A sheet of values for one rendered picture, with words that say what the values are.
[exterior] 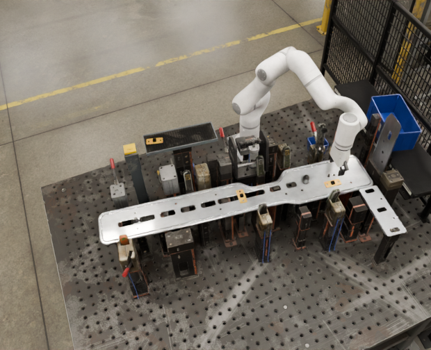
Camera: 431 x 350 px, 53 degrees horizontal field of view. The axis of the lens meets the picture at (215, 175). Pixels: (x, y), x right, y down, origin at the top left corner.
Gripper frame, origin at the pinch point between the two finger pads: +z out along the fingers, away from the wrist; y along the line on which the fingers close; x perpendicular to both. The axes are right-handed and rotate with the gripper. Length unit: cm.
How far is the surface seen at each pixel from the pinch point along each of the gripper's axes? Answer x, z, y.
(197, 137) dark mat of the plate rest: -61, -3, -36
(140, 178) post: -94, 18, -35
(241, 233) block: -47, 42, -2
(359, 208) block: 6.8, 14.5, 16.8
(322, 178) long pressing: -3.8, 12.5, -4.4
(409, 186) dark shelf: 33.1, 9.4, 14.2
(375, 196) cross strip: 16.1, 12.5, 13.6
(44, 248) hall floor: -176, 113, -73
